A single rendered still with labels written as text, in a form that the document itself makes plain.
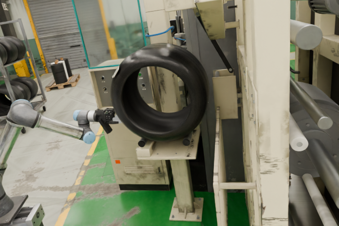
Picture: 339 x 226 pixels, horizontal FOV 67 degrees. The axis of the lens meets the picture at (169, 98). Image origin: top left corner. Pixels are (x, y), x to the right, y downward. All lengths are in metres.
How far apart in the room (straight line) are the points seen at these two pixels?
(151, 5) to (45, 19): 9.60
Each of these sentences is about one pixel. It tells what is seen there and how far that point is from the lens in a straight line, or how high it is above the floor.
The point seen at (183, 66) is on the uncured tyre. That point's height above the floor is 1.36.
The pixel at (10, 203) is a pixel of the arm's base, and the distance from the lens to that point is 1.81.
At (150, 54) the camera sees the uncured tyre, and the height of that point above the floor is 1.44.
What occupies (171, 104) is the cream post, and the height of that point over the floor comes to 1.01.
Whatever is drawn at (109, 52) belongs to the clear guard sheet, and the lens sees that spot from 2.22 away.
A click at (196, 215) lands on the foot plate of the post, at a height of 0.01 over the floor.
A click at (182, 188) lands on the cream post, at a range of 2.21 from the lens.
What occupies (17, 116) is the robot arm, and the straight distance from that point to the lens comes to 1.61.
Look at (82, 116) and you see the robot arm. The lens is 1.76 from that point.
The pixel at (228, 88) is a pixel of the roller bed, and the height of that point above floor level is 1.12.
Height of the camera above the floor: 1.64
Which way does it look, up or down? 19 degrees down
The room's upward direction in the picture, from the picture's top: 9 degrees counter-clockwise
